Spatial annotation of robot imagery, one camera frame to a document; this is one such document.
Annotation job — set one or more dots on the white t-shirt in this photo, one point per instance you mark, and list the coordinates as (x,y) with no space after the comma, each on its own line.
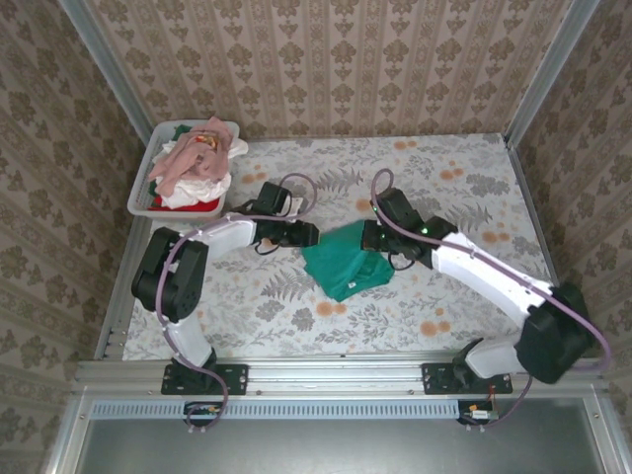
(197,190)

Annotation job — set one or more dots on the green t-shirt with print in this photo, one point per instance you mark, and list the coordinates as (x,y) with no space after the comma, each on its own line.
(340,266)

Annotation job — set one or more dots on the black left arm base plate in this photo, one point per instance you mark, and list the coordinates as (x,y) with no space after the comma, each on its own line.
(232,380)

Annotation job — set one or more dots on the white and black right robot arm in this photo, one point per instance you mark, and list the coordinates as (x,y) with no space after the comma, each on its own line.
(484,266)

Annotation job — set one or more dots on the aluminium corner post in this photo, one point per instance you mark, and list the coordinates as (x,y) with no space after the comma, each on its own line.
(548,74)
(106,69)

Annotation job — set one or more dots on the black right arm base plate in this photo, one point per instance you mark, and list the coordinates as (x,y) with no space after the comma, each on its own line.
(439,380)

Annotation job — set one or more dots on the pink t-shirt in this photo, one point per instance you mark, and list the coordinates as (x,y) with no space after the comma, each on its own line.
(192,158)

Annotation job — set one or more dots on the floral patterned table cover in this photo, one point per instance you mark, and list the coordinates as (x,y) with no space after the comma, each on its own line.
(345,326)

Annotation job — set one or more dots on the grey metal panel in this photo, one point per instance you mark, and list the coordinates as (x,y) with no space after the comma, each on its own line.
(336,449)

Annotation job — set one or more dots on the red t-shirt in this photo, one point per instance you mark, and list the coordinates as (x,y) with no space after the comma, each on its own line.
(210,205)

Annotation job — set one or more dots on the aluminium frame rail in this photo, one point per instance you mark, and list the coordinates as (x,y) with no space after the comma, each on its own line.
(336,375)

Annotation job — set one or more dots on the white plastic laundry basket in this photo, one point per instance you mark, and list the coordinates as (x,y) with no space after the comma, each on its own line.
(140,207)

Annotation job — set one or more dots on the dark green garment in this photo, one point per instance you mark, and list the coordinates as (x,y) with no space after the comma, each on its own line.
(181,131)

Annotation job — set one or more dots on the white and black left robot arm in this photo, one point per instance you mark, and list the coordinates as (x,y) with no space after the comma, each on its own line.
(173,276)

